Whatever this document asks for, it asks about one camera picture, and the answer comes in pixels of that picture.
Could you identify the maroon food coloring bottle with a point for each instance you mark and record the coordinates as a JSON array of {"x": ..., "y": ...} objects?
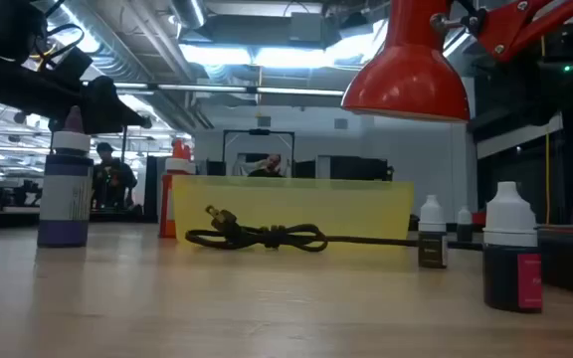
[{"x": 187, "y": 152}]

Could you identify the standing person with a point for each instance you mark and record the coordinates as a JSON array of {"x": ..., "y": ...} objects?
[{"x": 112, "y": 179}]

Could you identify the black computer monitor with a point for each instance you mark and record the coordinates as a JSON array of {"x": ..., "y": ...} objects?
[
  {"x": 216, "y": 168},
  {"x": 305, "y": 169}
]

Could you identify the red desk lamp shade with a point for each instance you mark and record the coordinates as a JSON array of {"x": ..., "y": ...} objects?
[{"x": 406, "y": 74}]

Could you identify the grey square wall panel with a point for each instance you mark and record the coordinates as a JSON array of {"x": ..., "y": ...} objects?
[
  {"x": 341, "y": 124},
  {"x": 264, "y": 121}
]

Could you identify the orange food coloring bottle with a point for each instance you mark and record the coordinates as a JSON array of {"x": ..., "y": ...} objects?
[{"x": 167, "y": 209}]

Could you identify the tall black cabinet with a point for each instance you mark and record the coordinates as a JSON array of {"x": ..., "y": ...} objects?
[{"x": 151, "y": 189}]

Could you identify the black cabinet block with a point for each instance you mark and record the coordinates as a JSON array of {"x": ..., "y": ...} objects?
[{"x": 356, "y": 169}]

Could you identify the purple food coloring bottle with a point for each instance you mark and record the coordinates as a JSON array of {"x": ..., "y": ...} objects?
[{"x": 65, "y": 199}]

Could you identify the red storage bin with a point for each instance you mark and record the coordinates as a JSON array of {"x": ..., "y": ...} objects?
[{"x": 479, "y": 219}]

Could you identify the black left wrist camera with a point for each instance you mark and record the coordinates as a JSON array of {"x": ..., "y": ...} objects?
[{"x": 72, "y": 64}]

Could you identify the black robot station frame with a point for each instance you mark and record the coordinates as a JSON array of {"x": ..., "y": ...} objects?
[{"x": 259, "y": 132}]

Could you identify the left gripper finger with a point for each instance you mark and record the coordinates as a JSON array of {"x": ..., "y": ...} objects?
[{"x": 132, "y": 119}]

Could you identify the linear ceiling light fixture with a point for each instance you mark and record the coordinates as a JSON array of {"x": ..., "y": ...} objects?
[{"x": 207, "y": 88}]

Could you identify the seated person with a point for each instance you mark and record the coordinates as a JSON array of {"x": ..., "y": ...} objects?
[{"x": 272, "y": 164}]

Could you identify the small dropper bottle pink label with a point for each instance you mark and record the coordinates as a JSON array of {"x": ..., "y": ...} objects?
[{"x": 508, "y": 278}]

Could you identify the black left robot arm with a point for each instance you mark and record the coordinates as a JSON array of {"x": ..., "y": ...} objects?
[{"x": 8, "y": 84}]

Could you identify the small dropper bottle black label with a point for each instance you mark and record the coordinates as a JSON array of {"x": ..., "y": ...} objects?
[{"x": 432, "y": 248}]

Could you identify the yellow translucent plastic bin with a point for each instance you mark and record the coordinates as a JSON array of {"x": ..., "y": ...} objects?
[{"x": 316, "y": 209}]

